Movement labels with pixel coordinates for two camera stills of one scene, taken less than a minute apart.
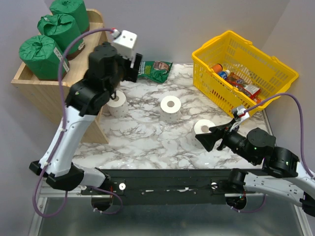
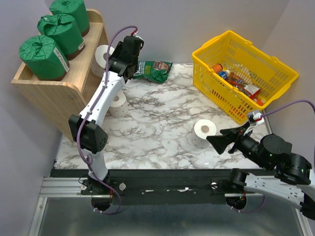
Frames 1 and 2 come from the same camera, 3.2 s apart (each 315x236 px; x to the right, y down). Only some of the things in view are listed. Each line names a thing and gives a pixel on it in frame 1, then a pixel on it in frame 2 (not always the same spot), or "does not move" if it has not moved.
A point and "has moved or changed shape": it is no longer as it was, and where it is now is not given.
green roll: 62,28 does not move
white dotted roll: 170,105 has moved or changed shape
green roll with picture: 42,56 does not move
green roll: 77,10 does not move
